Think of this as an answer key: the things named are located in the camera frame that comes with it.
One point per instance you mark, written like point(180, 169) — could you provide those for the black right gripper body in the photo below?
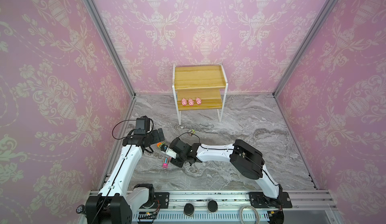
point(179, 161)

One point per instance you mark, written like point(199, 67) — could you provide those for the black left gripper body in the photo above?
point(149, 135)

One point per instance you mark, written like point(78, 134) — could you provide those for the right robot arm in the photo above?
point(244, 157)

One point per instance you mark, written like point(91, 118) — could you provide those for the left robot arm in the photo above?
point(113, 205)

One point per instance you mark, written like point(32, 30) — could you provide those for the orange green toy truck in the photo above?
point(159, 145)

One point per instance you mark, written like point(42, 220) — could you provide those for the pink blue toy truck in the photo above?
point(165, 163)

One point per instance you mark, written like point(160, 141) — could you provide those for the black round knob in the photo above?
point(212, 206)
point(189, 209)

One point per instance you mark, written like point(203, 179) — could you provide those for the purple drink bottle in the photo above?
point(81, 210)

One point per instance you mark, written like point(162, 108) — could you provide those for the wooden two-tier shelf white frame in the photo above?
point(208, 82)

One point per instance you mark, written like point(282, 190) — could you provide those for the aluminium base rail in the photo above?
point(234, 200)

